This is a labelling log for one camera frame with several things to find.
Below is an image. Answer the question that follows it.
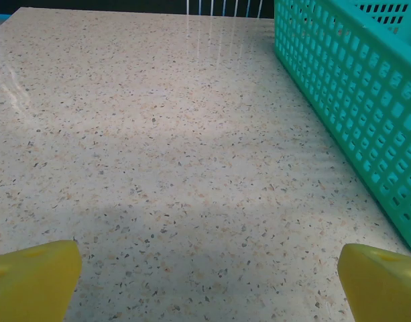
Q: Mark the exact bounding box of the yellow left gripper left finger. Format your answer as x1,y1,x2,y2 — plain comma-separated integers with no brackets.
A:
0,239,82,322

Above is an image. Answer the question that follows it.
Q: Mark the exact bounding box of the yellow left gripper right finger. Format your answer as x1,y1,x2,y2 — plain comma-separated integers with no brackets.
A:
337,243,411,322

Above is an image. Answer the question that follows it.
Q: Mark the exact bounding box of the teal plastic basket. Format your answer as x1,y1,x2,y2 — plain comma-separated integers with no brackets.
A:
273,0,411,258

